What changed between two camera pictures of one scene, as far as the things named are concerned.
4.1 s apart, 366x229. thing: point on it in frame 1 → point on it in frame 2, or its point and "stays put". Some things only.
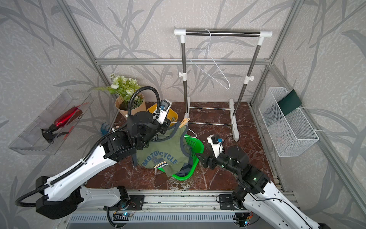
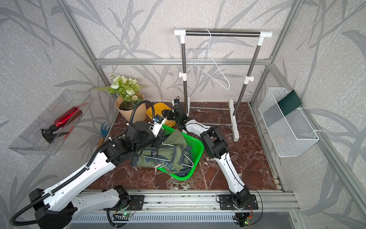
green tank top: (166, 152) stays put
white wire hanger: (186, 136) → (167, 144)
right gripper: (207, 159) → (169, 112)
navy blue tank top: (186, 168) stays put
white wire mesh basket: (289, 135) stays put
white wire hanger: (208, 51) stays put
